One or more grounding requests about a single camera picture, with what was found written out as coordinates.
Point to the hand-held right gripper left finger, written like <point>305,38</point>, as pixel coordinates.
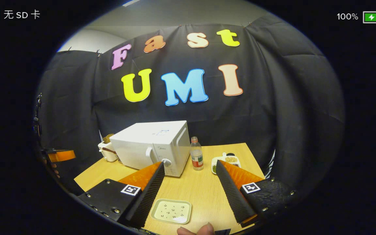
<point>145,202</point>

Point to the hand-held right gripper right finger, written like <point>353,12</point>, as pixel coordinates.
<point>233,199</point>

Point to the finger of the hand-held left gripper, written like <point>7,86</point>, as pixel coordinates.
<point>60,155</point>

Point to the white microwave oven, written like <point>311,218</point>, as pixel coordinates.
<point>142,143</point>

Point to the light green patterned tray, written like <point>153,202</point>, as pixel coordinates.
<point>171,211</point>

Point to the white divided grain dish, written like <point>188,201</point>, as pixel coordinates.
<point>230,159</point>

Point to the white toaster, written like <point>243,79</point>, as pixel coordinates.
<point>108,156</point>

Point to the brown wooden spoon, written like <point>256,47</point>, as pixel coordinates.
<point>108,150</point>

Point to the brown bread slice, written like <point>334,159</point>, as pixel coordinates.
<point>108,138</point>

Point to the clear bottle red label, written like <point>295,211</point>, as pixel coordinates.
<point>196,156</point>

